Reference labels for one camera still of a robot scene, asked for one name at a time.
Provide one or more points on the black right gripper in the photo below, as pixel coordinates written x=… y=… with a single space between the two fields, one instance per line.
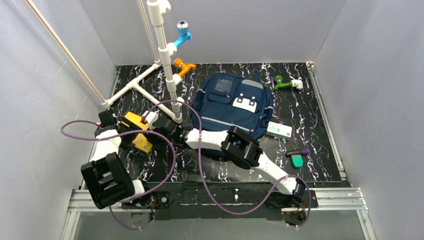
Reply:
x=159 y=124

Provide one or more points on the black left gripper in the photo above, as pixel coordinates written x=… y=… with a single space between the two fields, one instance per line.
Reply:
x=124 y=122

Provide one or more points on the navy blue student backpack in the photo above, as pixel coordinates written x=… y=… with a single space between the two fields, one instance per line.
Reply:
x=225 y=100

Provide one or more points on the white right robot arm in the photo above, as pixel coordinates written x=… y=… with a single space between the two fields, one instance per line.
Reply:
x=236 y=146

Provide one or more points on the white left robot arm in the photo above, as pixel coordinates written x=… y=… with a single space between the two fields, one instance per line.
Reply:
x=106 y=178

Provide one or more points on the orange tap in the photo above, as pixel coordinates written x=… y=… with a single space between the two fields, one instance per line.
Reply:
x=184 y=67

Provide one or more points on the small card box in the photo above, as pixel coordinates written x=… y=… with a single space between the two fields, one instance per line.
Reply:
x=278 y=130

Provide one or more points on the blue tap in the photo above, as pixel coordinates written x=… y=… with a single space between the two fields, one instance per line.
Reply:
x=184 y=33

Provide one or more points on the green tap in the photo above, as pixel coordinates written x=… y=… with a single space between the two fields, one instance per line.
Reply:
x=279 y=84

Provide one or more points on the white PVC pipe stand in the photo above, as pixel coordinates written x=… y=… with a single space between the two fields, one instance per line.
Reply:
x=152 y=19

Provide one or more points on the green eraser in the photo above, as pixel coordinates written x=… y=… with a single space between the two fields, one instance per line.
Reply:
x=297 y=161

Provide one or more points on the purple black marker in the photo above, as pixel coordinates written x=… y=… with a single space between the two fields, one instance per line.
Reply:
x=301 y=152

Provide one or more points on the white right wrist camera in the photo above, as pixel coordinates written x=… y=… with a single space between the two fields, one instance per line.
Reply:
x=149 y=118

